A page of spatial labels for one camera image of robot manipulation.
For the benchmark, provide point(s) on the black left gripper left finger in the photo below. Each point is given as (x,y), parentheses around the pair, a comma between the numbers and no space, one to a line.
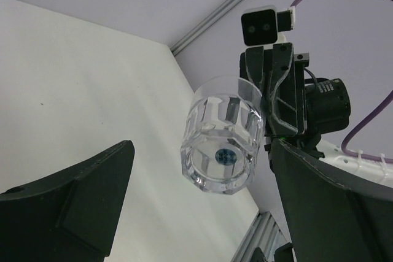
(71,215)

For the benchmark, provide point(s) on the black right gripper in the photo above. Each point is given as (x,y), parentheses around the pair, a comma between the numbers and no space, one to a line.
(296,102)

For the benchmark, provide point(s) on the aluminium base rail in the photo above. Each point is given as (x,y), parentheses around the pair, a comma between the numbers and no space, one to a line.
(263,238)

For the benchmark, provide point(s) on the clear plastic cup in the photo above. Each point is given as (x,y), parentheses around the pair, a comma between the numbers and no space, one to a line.
(222,137)

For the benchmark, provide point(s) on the aluminium frame rail right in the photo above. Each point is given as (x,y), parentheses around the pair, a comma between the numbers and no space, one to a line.
(203,26)

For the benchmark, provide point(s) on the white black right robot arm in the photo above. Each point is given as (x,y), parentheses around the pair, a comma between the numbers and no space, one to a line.
(377,169)

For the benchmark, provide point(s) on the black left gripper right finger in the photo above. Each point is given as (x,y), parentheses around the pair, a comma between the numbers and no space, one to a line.
(332,215)

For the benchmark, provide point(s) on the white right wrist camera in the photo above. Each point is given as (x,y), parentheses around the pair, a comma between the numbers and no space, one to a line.
(261,26)

